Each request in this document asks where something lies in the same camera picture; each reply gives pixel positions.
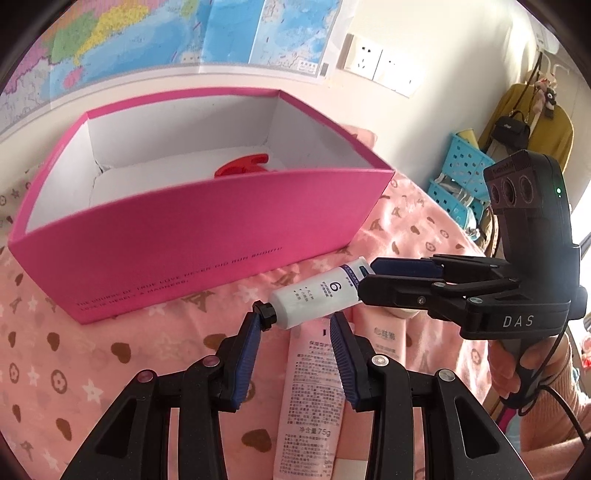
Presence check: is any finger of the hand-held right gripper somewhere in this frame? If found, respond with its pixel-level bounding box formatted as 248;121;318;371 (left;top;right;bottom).
370;254;525;284
358;274;525;325

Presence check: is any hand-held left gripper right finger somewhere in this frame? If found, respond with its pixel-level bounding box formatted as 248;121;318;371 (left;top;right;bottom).
329;313;532;480

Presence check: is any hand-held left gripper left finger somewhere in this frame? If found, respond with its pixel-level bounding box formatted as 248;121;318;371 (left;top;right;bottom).
60;311;267;480

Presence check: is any peach cream tube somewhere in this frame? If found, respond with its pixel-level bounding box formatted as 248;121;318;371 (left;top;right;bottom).
353;307;409;365

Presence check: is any white cream tube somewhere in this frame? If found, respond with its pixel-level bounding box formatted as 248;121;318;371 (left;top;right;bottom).
254;259;372;331

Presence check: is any pink cardboard box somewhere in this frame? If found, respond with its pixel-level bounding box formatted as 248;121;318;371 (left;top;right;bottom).
9;90;395;326

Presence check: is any red spray trigger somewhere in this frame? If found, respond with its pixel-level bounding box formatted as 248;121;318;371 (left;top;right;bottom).
215;154;278;179

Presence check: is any person's right forearm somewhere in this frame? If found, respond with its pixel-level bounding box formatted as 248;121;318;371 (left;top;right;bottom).
508;337;591;480

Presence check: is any person's right hand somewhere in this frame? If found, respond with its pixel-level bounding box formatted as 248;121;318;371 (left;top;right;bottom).
488;340;526;409

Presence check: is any pink tube with white cap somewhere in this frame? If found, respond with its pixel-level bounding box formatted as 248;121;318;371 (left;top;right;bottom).
274;318;347;480

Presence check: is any blue perforated plastic basket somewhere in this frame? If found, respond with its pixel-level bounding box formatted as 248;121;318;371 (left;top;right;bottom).
427;178;490;228
441;131;497;185

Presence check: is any yellow coat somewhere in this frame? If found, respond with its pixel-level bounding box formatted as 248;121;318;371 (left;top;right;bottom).
478;83;574;172

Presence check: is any black handbag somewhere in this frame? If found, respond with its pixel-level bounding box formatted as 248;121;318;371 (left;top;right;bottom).
490;111;532;149

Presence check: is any small plush toy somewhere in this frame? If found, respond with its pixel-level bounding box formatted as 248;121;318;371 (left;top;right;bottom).
531;78;559;120

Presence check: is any pink printed blanket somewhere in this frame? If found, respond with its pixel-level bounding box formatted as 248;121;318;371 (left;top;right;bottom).
0;124;509;480

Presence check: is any white wall socket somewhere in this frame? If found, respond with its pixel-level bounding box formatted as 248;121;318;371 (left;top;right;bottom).
374;48;423;97
344;33;384;77

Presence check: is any black cable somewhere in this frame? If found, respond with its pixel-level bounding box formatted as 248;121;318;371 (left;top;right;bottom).
536;323;591;446

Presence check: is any colourful wall map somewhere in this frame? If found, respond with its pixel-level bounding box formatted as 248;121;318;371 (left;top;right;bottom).
0;0;345;134

